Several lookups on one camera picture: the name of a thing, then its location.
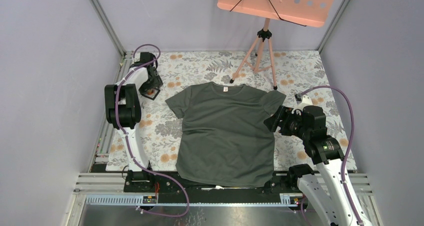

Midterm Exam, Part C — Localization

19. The floral table mat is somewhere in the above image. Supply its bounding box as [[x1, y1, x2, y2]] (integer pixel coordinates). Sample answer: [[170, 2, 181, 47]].
[[105, 50, 358, 172]]

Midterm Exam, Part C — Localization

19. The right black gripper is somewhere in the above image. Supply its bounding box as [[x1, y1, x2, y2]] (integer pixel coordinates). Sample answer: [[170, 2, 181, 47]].
[[262, 104, 310, 140]]

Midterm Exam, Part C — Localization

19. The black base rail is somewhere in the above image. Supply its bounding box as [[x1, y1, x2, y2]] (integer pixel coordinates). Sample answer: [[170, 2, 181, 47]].
[[123, 171, 305, 204]]

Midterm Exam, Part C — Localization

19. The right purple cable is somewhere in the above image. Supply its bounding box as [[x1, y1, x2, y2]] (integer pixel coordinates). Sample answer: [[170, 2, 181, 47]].
[[298, 85, 365, 226]]

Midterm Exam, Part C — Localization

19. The pink music stand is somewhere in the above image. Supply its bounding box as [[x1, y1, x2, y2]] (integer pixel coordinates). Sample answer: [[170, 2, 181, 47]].
[[217, 0, 334, 90]]

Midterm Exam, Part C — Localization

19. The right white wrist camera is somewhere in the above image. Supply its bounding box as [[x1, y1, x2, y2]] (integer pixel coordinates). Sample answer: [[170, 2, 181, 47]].
[[291, 93, 313, 115]]

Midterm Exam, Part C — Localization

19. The black brooch display box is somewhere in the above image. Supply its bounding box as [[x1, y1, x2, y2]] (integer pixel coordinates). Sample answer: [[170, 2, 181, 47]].
[[141, 88, 161, 101]]

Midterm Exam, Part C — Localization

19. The slotted cable duct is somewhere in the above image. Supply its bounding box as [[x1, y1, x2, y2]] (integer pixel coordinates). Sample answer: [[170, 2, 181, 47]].
[[85, 191, 300, 207]]

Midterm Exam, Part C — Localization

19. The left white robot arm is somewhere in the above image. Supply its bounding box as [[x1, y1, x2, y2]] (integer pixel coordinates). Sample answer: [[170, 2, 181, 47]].
[[104, 52, 164, 192]]

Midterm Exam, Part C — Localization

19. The dark green t-shirt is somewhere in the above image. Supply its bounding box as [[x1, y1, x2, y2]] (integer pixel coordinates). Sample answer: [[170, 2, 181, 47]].
[[166, 82, 286, 188]]

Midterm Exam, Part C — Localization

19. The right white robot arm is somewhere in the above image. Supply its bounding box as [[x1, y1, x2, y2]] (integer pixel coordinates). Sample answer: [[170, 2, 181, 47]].
[[263, 105, 372, 226]]

